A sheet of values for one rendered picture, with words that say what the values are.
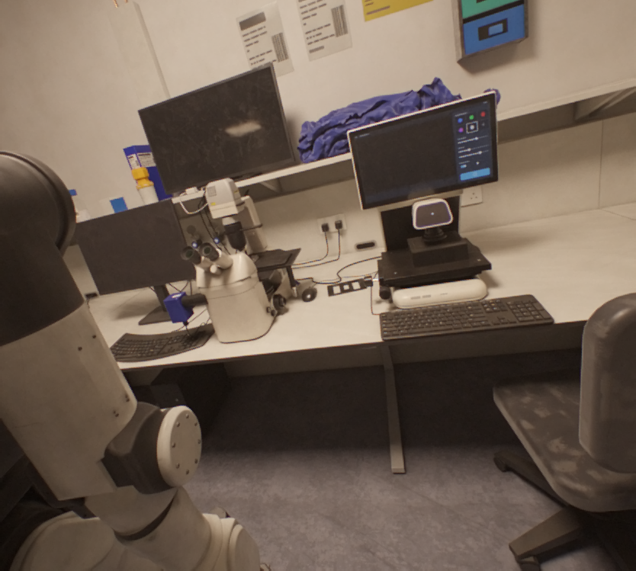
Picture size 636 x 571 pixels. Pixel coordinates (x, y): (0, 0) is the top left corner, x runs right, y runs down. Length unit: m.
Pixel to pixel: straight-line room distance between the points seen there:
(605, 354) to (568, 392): 0.55
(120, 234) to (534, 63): 1.97
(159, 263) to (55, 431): 1.26
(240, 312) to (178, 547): 0.77
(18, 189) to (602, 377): 0.83
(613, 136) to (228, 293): 1.71
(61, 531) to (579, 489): 0.98
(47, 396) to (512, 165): 1.78
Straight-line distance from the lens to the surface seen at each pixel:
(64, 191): 0.36
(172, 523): 0.47
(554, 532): 1.44
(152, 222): 1.53
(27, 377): 0.33
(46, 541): 0.58
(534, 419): 1.19
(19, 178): 0.34
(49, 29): 2.58
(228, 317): 1.17
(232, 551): 0.56
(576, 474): 1.09
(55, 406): 0.34
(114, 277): 1.74
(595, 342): 0.75
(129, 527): 0.45
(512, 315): 1.07
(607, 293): 1.24
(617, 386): 0.80
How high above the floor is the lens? 1.31
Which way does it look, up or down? 19 degrees down
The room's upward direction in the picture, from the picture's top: 15 degrees counter-clockwise
